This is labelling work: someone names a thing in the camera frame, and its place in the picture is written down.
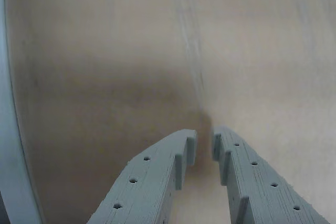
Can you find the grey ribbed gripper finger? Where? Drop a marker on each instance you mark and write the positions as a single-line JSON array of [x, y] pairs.
[[147, 182], [257, 190]]

